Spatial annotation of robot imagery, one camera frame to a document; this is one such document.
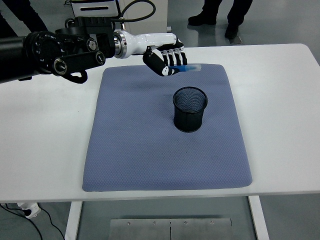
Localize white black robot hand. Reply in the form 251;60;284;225
126;32;188;78

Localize blue marker with clear cap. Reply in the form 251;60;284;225
169;63;202;73

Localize black mesh pen holder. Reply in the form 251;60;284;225
172;86;209;133

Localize white appliance with dark slot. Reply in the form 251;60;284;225
69;0;123;20

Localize person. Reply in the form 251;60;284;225
187;0;253;40
0;0;49;40

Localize blue-grey quilted mat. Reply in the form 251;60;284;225
81;63;253;193

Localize white table leg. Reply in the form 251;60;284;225
247;196;270;240
64;201;83;240

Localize white power strip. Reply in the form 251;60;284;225
16;201;41;220

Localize white pedestal cabinet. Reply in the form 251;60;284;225
117;0;173;35

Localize black floor cable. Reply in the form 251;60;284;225
0;202;42;240
37;206;66;240

